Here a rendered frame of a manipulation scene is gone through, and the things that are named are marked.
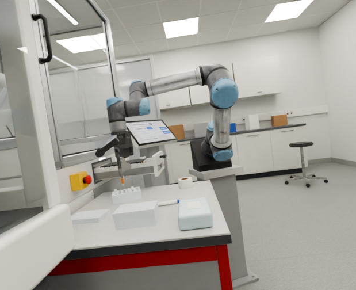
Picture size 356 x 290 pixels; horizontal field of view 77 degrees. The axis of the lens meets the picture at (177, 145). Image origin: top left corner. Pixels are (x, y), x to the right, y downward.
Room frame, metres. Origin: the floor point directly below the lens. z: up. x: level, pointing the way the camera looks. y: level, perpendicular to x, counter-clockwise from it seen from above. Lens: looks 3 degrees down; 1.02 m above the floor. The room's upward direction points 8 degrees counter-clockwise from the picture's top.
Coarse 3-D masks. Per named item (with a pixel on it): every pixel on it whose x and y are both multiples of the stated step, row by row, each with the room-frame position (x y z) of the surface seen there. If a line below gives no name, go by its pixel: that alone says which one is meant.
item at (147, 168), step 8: (96, 168) 1.25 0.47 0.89; (104, 168) 1.18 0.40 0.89; (112, 168) 1.18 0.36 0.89; (136, 168) 1.17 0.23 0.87; (144, 168) 1.16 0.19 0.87; (152, 168) 1.16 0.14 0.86; (96, 176) 1.18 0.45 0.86; (104, 176) 1.18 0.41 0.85; (112, 176) 1.18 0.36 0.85; (128, 176) 1.17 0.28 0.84
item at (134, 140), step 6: (144, 120) 2.27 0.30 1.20; (150, 120) 2.32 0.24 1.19; (156, 120) 2.38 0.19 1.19; (162, 120) 2.44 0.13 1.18; (132, 138) 1.98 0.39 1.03; (174, 138) 2.30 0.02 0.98; (138, 144) 1.94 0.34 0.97; (144, 144) 1.98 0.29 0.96; (150, 144) 2.04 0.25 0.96; (156, 144) 2.12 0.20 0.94; (162, 144) 2.19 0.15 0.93
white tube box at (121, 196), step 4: (136, 188) 1.05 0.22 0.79; (112, 192) 1.01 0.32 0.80; (116, 192) 1.01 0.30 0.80; (120, 192) 1.01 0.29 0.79; (124, 192) 1.00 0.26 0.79; (128, 192) 0.98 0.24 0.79; (132, 192) 0.97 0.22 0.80; (136, 192) 0.97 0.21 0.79; (140, 192) 0.98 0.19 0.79; (112, 196) 0.95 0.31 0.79; (116, 196) 0.95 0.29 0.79; (120, 196) 0.96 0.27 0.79; (124, 196) 0.96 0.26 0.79; (128, 196) 0.97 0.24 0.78; (132, 196) 0.97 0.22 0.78; (136, 196) 0.97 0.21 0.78; (140, 196) 0.98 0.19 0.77; (112, 200) 0.95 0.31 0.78; (116, 200) 0.95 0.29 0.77; (120, 200) 0.96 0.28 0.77; (124, 200) 0.96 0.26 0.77; (128, 200) 0.96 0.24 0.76; (132, 200) 0.97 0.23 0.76
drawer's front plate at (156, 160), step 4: (160, 152) 1.34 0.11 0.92; (152, 156) 1.15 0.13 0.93; (156, 156) 1.18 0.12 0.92; (152, 160) 1.15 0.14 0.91; (156, 160) 1.17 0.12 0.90; (160, 160) 1.30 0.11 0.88; (156, 164) 1.15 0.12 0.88; (156, 168) 1.14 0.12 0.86; (160, 168) 1.26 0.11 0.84; (156, 172) 1.14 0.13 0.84; (160, 172) 1.24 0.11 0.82; (156, 176) 1.15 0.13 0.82
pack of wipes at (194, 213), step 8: (184, 200) 0.73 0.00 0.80; (192, 200) 0.72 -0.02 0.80; (200, 200) 0.70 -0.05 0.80; (184, 208) 0.65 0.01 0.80; (192, 208) 0.64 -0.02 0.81; (200, 208) 0.63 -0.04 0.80; (208, 208) 0.62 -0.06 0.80; (184, 216) 0.60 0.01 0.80; (192, 216) 0.59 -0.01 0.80; (200, 216) 0.59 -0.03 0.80; (208, 216) 0.59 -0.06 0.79; (184, 224) 0.59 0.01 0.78; (192, 224) 0.59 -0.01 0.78; (200, 224) 0.59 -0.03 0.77; (208, 224) 0.59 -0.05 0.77
